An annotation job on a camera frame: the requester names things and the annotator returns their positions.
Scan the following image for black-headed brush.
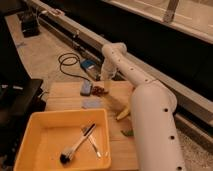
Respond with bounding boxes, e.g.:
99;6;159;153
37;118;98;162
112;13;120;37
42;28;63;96
60;123;96;165

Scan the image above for yellow banana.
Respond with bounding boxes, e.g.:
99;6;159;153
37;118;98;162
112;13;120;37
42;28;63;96
116;105;130;120

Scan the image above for black chair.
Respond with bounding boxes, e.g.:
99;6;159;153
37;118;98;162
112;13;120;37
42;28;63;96
0;79;46;167

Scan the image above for blue sponge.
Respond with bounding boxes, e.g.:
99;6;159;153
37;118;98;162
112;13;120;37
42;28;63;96
80;80;92;96

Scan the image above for yellow plastic tray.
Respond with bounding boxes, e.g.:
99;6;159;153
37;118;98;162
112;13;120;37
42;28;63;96
13;109;111;171

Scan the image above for blue electronic device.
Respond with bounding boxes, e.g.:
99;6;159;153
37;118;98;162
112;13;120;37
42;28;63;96
80;59;101;81

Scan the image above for black box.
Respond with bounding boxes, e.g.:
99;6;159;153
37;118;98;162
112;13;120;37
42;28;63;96
21;13;40;37

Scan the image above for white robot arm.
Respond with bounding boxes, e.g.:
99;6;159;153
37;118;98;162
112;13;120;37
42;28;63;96
101;43;186;171

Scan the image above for metal fork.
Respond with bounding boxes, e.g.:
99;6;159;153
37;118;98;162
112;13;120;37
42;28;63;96
81;127;102;158

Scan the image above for clear plastic piece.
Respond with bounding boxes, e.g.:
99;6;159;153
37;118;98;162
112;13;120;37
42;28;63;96
82;98;101;109

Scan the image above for wooden cutting board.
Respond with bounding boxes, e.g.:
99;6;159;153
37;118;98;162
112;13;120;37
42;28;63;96
46;81;138;171

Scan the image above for green chili pepper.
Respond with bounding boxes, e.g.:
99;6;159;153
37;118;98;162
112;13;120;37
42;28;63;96
121;130;134;137

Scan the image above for black cable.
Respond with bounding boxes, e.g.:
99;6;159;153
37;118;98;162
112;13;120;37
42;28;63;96
57;52;92;82

